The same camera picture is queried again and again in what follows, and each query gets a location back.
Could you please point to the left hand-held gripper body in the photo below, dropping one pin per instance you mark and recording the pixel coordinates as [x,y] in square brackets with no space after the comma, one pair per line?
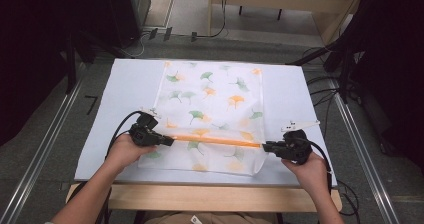
[143,134]

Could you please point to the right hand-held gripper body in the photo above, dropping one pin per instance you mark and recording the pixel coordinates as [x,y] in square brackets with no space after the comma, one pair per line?
[295,147]

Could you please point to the white leaf-print pillowcase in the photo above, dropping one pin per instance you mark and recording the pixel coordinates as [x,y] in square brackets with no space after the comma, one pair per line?
[216,94]

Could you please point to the person's left hand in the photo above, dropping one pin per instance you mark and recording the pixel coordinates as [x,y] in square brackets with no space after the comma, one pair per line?
[125,152]

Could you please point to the person's right hand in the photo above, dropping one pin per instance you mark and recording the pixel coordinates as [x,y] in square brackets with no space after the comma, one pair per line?
[310,175]

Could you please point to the white table mat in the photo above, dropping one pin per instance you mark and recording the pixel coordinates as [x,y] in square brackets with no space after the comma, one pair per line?
[290,94]

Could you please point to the wooden table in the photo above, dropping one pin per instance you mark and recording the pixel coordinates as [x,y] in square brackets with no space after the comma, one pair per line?
[206,199]

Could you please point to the black metal stand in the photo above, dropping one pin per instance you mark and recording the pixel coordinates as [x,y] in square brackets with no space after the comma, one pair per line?
[70,64]
[345,74]

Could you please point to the dark cabinet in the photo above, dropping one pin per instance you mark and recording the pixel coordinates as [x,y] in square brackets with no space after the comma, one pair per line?
[125,14]

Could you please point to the dark curtain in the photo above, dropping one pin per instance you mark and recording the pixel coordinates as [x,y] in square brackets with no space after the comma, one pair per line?
[30,50]
[396,67]

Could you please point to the metal floor rail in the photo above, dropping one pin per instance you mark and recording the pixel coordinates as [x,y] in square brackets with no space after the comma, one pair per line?
[43,144]
[363,150]

